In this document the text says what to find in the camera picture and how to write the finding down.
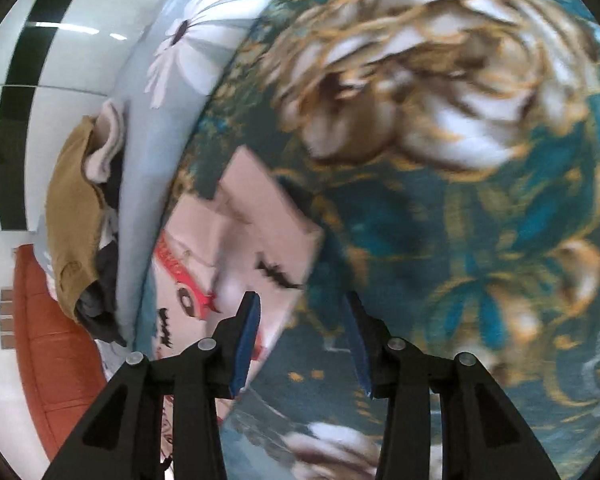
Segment car print pink pants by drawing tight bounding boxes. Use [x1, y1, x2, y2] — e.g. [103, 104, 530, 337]
[149, 145, 325, 470]

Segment white folded cloth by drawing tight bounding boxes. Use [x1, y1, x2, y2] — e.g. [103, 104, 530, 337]
[83, 100, 125, 184]

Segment white black wardrobe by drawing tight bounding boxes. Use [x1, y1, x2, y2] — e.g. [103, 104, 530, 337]
[0, 0, 160, 231]

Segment mustard knit garment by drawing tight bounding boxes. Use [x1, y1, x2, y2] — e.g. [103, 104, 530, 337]
[45, 116, 105, 320]

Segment blue floral bed blanket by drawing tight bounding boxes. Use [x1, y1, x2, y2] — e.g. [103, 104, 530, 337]
[134, 0, 600, 480]

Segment dark grey garment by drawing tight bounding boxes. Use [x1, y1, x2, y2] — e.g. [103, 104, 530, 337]
[76, 153, 126, 346]

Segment wooden headboard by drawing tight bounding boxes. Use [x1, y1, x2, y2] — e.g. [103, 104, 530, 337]
[12, 245, 106, 458]

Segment wall photo frames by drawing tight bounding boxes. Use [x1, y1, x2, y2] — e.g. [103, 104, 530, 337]
[0, 288, 16, 350]

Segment grey floral duvet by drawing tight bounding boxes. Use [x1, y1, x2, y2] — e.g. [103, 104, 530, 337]
[96, 0, 271, 361]

